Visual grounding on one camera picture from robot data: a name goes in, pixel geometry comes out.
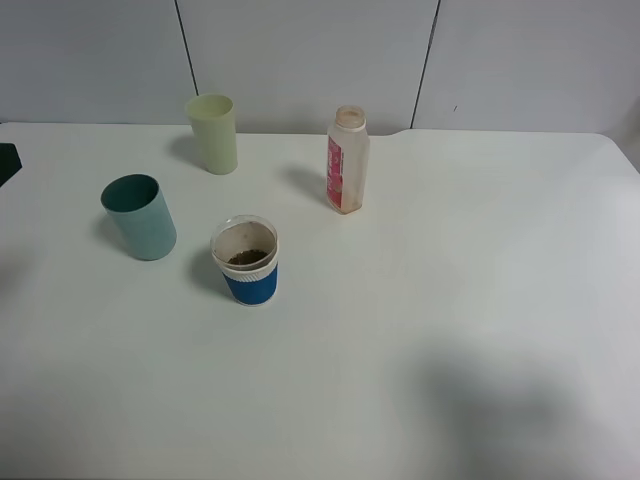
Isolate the clear bottle pink label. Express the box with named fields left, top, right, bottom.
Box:
left=326, top=105, right=370, bottom=214

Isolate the pale green plastic cup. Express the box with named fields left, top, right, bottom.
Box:
left=185, top=94, right=238, bottom=175

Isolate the dark object at left edge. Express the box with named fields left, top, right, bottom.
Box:
left=0, top=143, right=22, bottom=186

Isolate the teal plastic cup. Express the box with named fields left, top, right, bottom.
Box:
left=100, top=173, right=177, bottom=261

